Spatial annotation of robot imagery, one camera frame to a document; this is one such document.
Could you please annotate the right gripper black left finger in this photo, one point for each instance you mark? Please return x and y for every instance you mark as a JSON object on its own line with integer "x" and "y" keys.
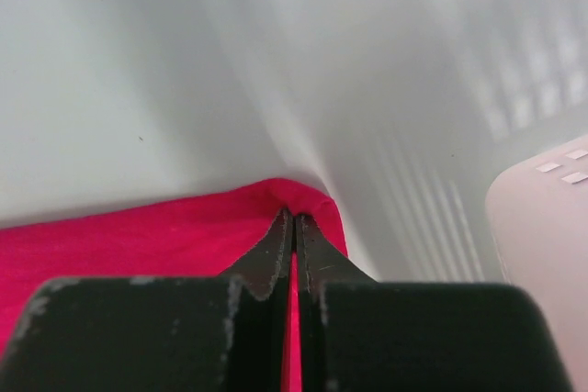
{"x": 155, "y": 333}

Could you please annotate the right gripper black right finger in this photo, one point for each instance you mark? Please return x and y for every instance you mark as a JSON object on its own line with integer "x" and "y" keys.
{"x": 358, "y": 334}

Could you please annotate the red t shirt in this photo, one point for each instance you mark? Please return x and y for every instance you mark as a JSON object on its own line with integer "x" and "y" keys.
{"x": 199, "y": 236}

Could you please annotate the white plastic perforated basket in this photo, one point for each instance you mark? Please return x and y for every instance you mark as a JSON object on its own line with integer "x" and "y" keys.
{"x": 537, "y": 210}

